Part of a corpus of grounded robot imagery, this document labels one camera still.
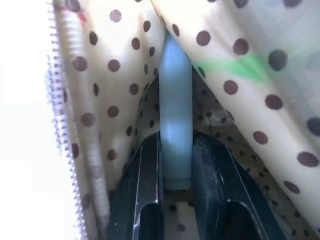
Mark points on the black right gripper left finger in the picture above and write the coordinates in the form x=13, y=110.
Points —
x=140, y=190

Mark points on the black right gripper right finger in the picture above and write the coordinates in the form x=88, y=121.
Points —
x=215, y=190

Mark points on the light blue pen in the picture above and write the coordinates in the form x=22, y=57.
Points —
x=175, y=100

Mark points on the grey checked zipper pouch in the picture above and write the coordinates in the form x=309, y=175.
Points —
x=120, y=50

